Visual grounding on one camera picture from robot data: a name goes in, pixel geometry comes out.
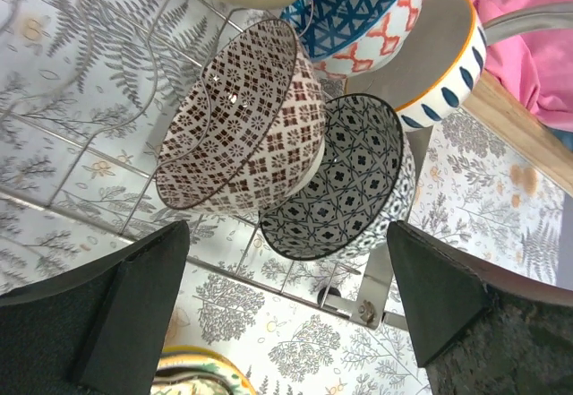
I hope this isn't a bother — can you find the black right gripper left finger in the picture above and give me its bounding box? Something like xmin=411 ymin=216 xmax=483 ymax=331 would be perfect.
xmin=1 ymin=221 xmax=190 ymax=394

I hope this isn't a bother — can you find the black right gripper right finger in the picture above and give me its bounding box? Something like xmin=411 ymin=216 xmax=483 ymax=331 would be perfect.
xmin=387 ymin=221 xmax=572 ymax=394

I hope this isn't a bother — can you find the black white patterned bowl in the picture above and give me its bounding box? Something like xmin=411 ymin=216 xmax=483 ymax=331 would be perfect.
xmin=260 ymin=93 xmax=415 ymax=261

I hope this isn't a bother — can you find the brown lattice patterned bowl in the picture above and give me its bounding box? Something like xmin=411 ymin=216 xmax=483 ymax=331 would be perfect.
xmin=155 ymin=19 xmax=326 ymax=214

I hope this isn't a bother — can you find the striped white bowl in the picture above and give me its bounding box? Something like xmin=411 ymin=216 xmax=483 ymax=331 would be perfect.
xmin=346 ymin=0 xmax=487 ymax=132

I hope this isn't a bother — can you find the steel two-tier dish rack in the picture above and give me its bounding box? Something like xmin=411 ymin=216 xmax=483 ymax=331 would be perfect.
xmin=0 ymin=0 xmax=573 ymax=331

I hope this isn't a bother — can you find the blue triangle patterned bowl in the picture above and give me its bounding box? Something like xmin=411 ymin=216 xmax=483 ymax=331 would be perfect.
xmin=279 ymin=0 xmax=398 ymax=62

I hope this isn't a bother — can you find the red diamond white bowl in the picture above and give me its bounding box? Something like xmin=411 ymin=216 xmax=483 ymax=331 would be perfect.
xmin=312 ymin=0 xmax=426 ymax=81

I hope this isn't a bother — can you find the yellow rimmed floral bowl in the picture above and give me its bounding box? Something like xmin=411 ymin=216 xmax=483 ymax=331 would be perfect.
xmin=150 ymin=346 xmax=256 ymax=395

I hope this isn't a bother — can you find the scalloped green orange bowl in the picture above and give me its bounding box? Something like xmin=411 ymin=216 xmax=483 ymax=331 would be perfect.
xmin=150 ymin=371 xmax=232 ymax=395

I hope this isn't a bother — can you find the pink t-shirt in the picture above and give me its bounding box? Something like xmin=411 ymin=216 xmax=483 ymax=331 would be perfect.
xmin=471 ymin=0 xmax=572 ymax=133

